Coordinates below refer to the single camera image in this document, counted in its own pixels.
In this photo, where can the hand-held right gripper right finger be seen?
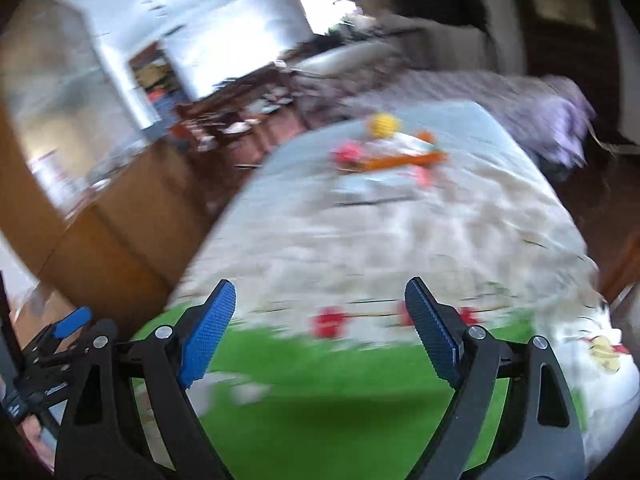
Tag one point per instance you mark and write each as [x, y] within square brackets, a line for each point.
[432, 335]

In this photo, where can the wooden table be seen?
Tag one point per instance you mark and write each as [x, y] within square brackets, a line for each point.
[250, 102]

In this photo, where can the purple blanket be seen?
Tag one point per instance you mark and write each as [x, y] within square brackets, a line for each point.
[565, 115]

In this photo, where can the purple floral mattress sheet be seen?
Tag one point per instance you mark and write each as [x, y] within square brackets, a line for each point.
[450, 90]

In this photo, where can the white pillow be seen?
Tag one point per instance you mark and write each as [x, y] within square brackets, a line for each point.
[345, 57]

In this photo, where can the cartoon printed bed sheet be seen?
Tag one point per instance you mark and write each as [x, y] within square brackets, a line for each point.
[400, 240]

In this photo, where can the shelf with boxes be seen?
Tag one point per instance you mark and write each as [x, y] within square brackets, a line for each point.
[150, 80]

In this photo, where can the glass display case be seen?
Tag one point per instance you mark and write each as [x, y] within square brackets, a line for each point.
[60, 85]

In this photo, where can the orange box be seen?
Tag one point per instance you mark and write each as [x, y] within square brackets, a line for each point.
[395, 161]

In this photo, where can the white cover sheet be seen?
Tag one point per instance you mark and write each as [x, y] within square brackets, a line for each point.
[235, 35]

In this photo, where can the red small packet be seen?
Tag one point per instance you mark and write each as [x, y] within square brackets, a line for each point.
[347, 153]

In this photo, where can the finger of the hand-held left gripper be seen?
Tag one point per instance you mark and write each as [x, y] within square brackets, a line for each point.
[72, 322]
[102, 327]

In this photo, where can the yellow plastic ball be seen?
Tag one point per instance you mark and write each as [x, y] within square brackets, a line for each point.
[383, 126]

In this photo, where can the brown wooden cabinet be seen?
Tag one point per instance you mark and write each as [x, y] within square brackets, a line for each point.
[115, 245]

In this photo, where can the curved wooden rail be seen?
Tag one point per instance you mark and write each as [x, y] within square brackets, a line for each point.
[625, 270]

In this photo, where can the white crumpled tissue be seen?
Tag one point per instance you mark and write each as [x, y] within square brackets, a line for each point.
[407, 144]

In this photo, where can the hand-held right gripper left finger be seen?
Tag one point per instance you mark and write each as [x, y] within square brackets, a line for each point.
[207, 335]

